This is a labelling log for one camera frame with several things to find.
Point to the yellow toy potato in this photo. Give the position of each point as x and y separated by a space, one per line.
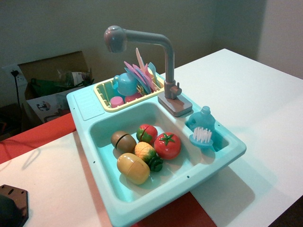
133 168

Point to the blue toy fork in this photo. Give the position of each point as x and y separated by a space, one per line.
153 69

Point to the red cloth mat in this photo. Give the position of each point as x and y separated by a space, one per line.
33 138

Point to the pink toy knife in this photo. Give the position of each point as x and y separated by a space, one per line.
139 58

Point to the blue toy soap bottle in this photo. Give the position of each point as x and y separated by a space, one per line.
203 118

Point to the white wall outlet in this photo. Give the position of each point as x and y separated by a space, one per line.
15 72

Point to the yellow dish rack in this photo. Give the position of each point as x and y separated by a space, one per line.
104 92

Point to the blue scrub brush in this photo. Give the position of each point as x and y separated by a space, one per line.
201 137

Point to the red toy tomato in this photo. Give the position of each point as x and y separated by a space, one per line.
167 145

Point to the blue toy plate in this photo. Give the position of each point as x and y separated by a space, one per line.
129 69

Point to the red toy strawberry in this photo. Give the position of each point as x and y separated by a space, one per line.
147 133

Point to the light blue toy sink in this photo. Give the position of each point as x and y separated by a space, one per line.
125 202

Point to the brown toy kiwi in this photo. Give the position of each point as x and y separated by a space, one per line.
123 142

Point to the pink toy cup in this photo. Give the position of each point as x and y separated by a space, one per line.
116 101

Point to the grey toy faucet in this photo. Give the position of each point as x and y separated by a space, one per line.
171 98

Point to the yellow toy pineapple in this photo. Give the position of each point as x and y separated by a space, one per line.
147 153

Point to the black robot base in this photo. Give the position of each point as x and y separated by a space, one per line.
14 208

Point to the red toy cup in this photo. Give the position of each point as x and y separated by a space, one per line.
132 97

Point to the brown cardboard box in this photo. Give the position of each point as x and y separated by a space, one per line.
50 80

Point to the pink toy plate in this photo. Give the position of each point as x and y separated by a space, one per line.
146 78

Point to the blue toy cup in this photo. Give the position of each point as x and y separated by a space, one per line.
126 84

